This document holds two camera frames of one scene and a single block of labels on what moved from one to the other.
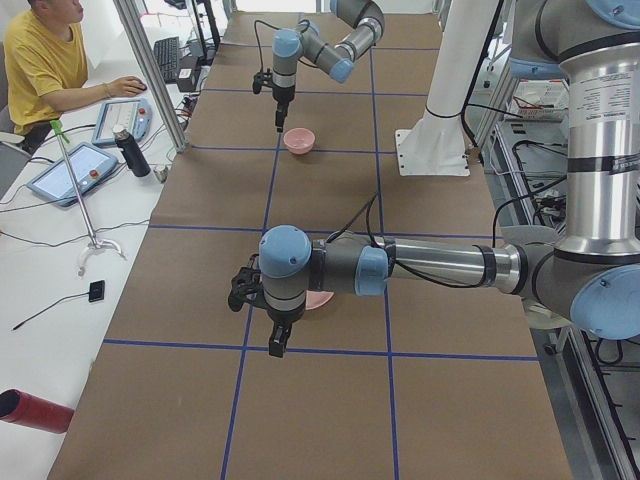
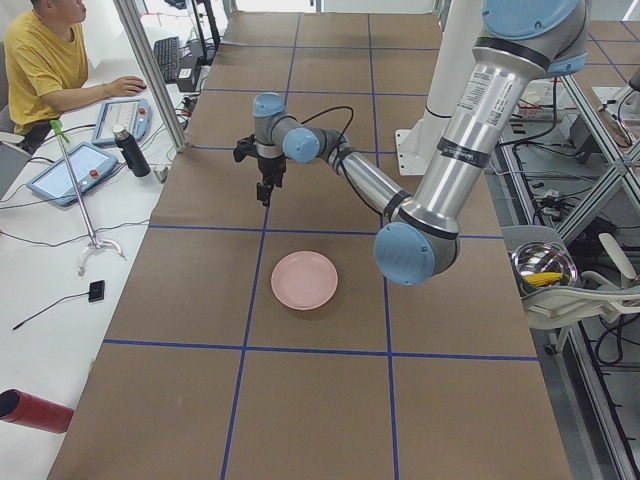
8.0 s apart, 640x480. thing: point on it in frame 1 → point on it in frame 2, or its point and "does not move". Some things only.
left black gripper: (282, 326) → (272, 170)
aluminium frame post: (153, 73) does not move
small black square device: (96, 291) does not move
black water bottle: (133, 154) does not move
